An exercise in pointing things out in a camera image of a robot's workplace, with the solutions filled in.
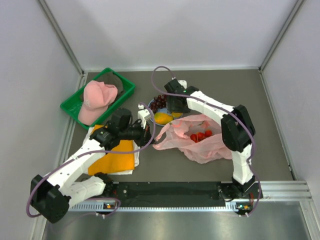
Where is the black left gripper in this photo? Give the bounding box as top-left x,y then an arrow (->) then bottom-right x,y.
119,119 -> 157,148

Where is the pink plastic bag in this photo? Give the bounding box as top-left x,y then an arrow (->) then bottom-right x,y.
153,114 -> 232,164

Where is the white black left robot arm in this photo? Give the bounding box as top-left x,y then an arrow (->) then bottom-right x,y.
26,103 -> 155,224

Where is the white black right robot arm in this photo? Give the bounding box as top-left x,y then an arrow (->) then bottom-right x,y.
164,78 -> 256,199

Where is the dark grapes bunch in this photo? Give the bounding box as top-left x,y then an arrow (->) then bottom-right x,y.
149,94 -> 167,114

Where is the orange green mango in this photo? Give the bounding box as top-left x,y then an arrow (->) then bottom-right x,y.
154,112 -> 174,125

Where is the blue fruit plate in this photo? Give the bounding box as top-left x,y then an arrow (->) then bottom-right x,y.
157,104 -> 183,126

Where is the white folded cloth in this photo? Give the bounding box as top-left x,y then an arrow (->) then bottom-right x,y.
83,126 -> 141,176

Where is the orange folded cloth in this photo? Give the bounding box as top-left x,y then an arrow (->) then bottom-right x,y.
87,124 -> 136,176

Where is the pink baseball cap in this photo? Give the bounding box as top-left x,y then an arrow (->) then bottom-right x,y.
78,80 -> 118,126

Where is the dark grey cloth in bin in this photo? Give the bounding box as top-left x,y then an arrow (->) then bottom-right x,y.
79,71 -> 124,106

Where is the green plastic bin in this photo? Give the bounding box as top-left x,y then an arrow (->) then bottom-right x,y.
60,67 -> 136,130

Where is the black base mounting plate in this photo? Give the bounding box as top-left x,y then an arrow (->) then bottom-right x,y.
102,181 -> 259,207

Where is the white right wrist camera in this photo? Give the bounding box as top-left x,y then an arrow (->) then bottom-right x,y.
178,80 -> 188,89

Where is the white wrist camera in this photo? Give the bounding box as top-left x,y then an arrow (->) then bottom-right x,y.
137,103 -> 153,129
178,80 -> 188,89

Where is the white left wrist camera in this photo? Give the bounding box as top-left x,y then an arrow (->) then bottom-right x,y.
137,103 -> 153,129

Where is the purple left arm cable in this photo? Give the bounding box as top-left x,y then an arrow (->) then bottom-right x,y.
25,101 -> 157,220

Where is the grey slotted cable duct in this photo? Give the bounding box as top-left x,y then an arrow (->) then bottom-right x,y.
68,201 -> 239,213

